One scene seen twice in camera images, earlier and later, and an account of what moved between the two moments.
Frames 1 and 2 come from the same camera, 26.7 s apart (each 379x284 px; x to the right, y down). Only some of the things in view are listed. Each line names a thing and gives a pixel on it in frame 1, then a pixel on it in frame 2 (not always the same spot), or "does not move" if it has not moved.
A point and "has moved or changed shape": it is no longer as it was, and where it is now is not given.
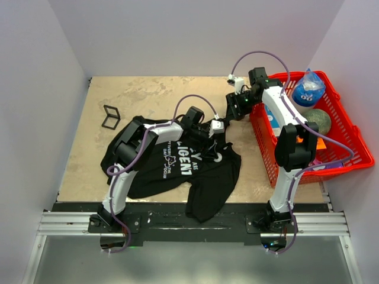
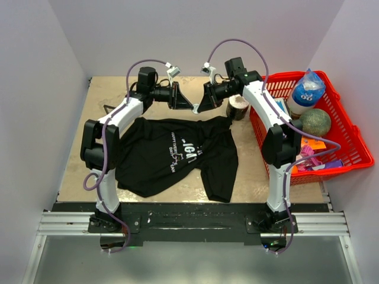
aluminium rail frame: x=331 y=224 does not move
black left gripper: x=211 y=152 to x=177 y=100
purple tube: x=337 y=164 does not move
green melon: x=322 y=119 does not move
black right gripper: x=233 y=112 to x=209 y=100
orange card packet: x=320 y=143 does not move
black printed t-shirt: x=203 y=168 has moved or changed shape
